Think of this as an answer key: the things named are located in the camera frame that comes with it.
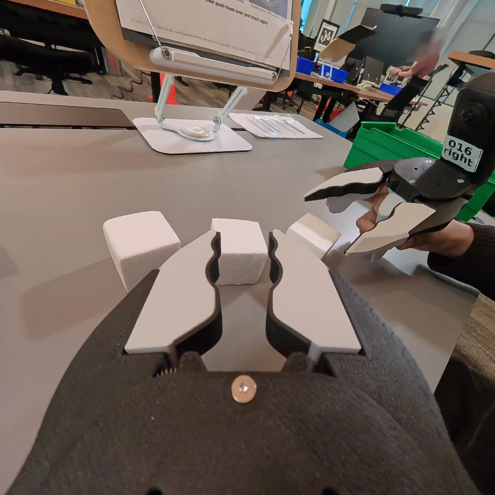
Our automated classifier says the laminated paper sheet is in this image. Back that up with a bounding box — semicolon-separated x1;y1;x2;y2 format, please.
229;112;325;139

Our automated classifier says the grey desk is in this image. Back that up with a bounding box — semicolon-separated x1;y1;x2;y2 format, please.
0;90;481;495

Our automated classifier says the dark desk cable cover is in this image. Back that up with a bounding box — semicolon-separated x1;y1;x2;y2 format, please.
0;102;135;129

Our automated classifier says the black monitor panel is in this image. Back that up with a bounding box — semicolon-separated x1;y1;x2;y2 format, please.
350;7;440;74

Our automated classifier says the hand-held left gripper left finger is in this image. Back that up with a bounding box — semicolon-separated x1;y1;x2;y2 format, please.
124;230;224;362

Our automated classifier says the person's right forearm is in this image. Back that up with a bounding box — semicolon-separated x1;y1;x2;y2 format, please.
427;222;495;303

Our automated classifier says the black office chair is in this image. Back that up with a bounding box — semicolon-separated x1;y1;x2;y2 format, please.
0;35;97;95

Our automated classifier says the marker tag sign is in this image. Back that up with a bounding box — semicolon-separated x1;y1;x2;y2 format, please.
313;19;341;52

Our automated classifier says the wooden desk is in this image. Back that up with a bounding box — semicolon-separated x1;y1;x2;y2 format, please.
294;71;428;120

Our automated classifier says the white panel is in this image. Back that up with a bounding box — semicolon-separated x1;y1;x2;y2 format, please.
329;101;360;134

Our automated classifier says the person's right hand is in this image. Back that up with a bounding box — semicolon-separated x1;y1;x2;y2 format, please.
356;185;474;253

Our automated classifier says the green plastic bin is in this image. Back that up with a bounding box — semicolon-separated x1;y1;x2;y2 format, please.
343;121;495;224

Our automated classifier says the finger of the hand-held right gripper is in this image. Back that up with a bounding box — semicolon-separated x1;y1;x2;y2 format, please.
304;166;389;214
344;201;438;263

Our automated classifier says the orange traffic cone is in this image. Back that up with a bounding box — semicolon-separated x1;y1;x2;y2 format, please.
149;73;179;106

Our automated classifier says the person's lap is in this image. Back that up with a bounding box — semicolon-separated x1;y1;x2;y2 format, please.
435;348;495;495

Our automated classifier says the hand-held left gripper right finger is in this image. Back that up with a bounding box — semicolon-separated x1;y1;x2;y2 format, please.
266;229;363;362

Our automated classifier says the white foam cube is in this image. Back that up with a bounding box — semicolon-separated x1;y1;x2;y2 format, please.
102;211;181;293
211;218;269;287
286;213;342;260

